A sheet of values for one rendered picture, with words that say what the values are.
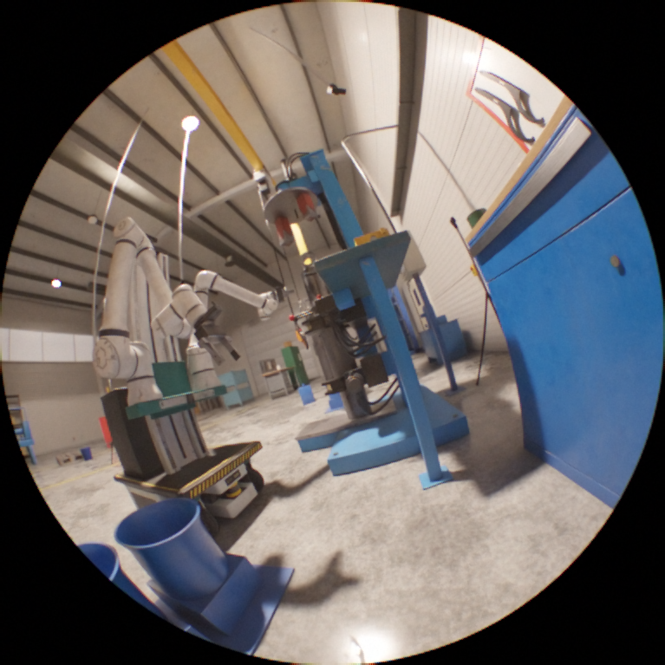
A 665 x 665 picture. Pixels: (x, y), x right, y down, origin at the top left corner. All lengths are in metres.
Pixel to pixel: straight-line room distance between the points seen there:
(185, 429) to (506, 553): 1.60
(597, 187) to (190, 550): 1.16
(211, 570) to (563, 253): 1.17
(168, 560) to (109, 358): 0.72
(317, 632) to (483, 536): 0.53
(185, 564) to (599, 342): 1.10
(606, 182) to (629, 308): 0.24
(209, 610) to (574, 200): 1.24
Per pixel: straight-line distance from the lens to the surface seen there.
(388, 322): 0.89
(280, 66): 6.71
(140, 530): 0.90
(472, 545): 0.82
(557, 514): 0.87
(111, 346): 1.02
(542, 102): 2.04
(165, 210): 6.97
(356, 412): 1.87
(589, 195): 0.58
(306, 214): 2.19
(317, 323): 1.66
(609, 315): 0.62
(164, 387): 1.40
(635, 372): 0.63
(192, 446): 1.56
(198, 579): 0.75
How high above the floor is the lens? 0.66
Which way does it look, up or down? 7 degrees up
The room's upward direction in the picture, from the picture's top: 18 degrees counter-clockwise
